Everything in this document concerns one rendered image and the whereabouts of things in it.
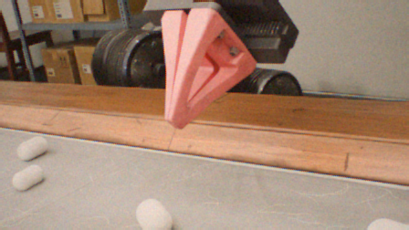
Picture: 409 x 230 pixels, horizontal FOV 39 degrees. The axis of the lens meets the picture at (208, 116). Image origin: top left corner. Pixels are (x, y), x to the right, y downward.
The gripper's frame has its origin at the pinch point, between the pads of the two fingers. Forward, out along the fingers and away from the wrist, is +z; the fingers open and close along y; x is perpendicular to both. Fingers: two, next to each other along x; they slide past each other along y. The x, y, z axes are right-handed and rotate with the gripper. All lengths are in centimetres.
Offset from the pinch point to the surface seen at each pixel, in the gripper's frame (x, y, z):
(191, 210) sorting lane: 6.0, -0.6, 4.9
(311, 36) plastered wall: 169, -109, -130
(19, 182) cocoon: 3.1, -17.7, 6.7
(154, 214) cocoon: 1.7, 0.1, 6.8
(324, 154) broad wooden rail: 11.4, 5.4, -3.4
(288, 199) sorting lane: 8.7, 5.4, 1.7
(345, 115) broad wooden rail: 14.2, 4.6, -8.5
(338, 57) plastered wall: 175, -95, -123
